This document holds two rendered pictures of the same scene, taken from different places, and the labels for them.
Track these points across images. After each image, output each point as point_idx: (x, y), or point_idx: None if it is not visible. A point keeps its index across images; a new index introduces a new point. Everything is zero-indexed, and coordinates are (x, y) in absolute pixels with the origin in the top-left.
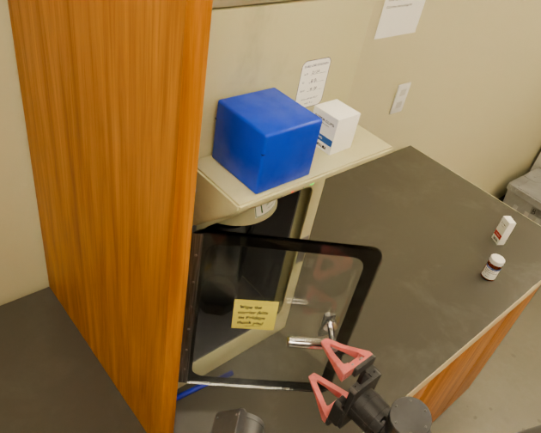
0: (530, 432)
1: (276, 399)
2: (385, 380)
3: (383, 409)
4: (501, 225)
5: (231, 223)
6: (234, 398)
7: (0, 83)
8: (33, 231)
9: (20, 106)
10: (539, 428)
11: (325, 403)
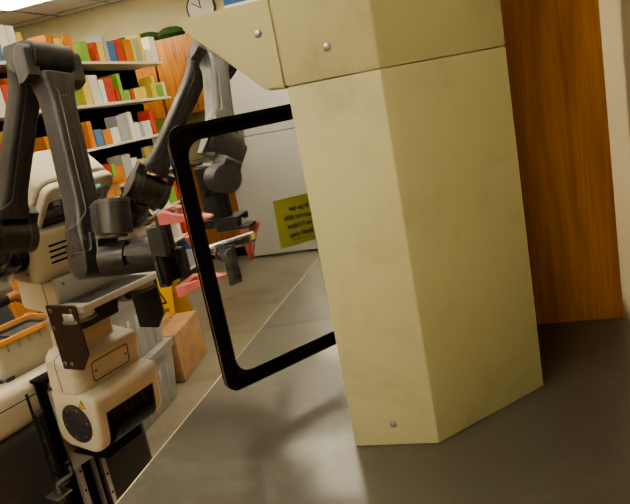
0: (60, 47)
1: (289, 398)
2: (160, 493)
3: (137, 238)
4: None
5: None
6: (329, 376)
7: (615, 4)
8: None
9: (621, 37)
10: (55, 46)
11: (231, 427)
